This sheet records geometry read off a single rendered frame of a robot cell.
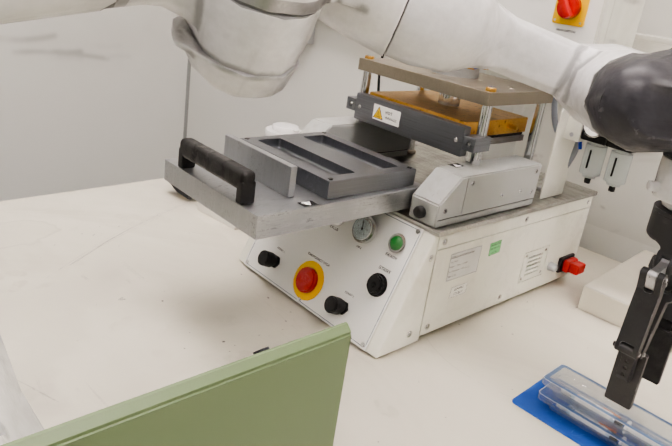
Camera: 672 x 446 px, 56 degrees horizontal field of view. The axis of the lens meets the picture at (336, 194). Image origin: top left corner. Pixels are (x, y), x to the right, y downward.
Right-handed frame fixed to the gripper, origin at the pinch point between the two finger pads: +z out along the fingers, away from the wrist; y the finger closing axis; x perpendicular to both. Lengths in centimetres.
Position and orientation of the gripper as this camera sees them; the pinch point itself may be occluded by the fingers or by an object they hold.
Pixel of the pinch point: (638, 370)
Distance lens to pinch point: 84.7
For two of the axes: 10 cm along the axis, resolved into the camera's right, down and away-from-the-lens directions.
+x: 6.8, 3.2, -6.6
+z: -1.3, 9.4, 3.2
